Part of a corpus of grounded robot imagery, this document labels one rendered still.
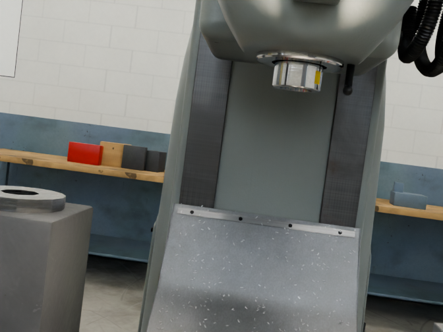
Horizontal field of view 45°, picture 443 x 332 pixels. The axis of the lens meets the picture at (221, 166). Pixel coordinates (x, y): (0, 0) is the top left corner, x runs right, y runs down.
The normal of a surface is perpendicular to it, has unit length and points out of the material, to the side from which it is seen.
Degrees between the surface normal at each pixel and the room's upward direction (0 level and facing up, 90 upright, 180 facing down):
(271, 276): 63
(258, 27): 137
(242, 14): 130
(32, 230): 90
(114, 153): 90
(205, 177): 90
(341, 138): 90
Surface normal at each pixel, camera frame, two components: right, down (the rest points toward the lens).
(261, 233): 0.00, -0.41
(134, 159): -0.14, 0.04
